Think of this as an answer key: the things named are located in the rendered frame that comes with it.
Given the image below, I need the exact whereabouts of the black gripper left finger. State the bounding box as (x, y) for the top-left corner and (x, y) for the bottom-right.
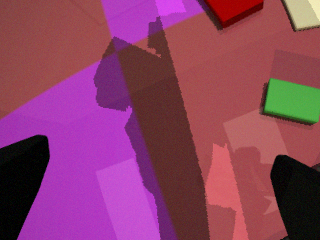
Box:
(0, 135), (49, 240)

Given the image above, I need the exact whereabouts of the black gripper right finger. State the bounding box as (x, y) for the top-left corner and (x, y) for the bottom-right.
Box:
(269, 155), (320, 240)

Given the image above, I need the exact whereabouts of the dark red flat block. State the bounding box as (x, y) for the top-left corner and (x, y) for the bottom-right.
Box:
(204, 0), (264, 28)

